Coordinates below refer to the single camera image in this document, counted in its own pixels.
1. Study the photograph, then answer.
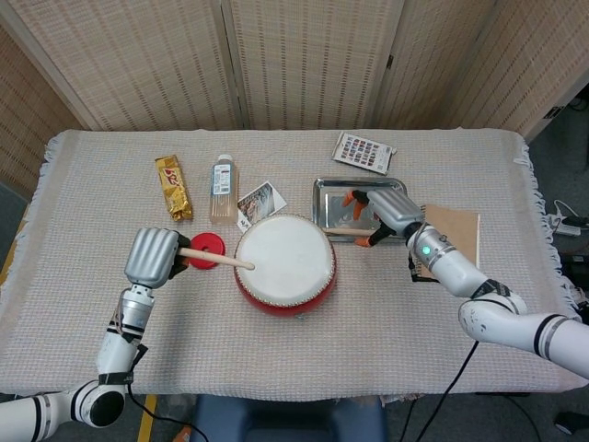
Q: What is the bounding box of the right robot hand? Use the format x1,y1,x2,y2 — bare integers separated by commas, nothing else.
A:
341,188,427,249

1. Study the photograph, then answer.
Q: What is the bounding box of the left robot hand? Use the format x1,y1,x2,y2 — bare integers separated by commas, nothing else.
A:
123,227,191,291

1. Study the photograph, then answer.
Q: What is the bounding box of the metal tray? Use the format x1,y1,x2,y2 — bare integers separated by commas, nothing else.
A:
312,177,412,244

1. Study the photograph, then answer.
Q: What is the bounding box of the red and white drum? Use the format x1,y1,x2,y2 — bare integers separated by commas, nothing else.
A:
233,214,338,318

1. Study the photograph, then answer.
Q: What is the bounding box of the brown spiral notebook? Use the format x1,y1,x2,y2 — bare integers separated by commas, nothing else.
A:
411,204,482,282

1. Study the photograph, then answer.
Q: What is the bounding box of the red plastic disc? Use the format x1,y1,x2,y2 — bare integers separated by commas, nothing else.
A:
186,233,227,270

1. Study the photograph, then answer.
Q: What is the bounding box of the nail sticker pack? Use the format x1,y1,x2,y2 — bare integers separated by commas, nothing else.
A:
330,131,398,176

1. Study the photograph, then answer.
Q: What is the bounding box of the gold snack bar wrapper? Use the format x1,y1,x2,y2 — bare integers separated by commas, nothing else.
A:
154,155,194,223

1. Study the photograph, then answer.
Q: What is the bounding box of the beige woven tablecloth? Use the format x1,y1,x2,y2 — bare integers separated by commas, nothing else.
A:
0,128,582,398

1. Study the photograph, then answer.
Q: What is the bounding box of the clear plastic bottle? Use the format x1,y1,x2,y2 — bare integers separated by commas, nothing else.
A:
209,153,242,227

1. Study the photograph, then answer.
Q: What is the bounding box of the printed photo card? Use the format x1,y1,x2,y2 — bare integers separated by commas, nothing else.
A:
237,181,289,223

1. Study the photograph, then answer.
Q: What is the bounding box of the white power strip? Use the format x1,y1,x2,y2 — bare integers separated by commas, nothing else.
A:
554,215,584,237

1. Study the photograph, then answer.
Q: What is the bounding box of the woven folding screen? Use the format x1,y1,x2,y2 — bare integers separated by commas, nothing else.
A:
0,0,589,197

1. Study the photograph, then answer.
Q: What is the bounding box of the blue padded seat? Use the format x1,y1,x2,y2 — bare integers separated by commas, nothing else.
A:
190,394,389,442

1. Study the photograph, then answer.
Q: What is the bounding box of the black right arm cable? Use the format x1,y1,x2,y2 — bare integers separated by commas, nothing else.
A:
408,256,480,442

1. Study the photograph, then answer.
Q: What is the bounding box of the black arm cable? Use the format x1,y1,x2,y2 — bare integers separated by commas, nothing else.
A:
125,384,211,442
408,256,480,442

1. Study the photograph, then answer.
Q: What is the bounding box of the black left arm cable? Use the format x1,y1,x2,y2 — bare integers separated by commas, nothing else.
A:
125,384,211,442

